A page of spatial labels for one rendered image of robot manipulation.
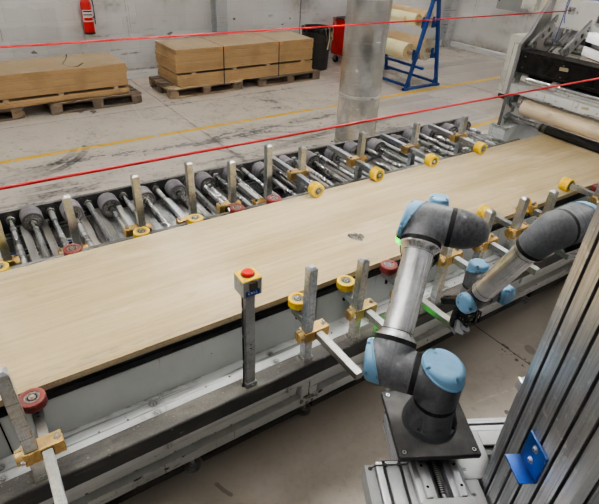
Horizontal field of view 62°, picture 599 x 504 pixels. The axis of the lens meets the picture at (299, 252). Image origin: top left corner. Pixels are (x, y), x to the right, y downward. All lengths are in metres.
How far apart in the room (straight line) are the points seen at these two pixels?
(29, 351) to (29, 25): 6.84
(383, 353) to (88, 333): 1.12
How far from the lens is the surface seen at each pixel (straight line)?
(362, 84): 5.80
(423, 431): 1.46
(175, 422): 1.91
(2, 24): 8.42
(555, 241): 1.57
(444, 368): 1.34
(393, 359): 1.35
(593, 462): 1.12
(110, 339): 1.96
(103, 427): 2.06
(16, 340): 2.07
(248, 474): 2.60
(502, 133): 4.60
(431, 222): 1.43
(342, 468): 2.63
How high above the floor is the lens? 2.19
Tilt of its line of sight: 33 degrees down
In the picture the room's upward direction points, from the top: 3 degrees clockwise
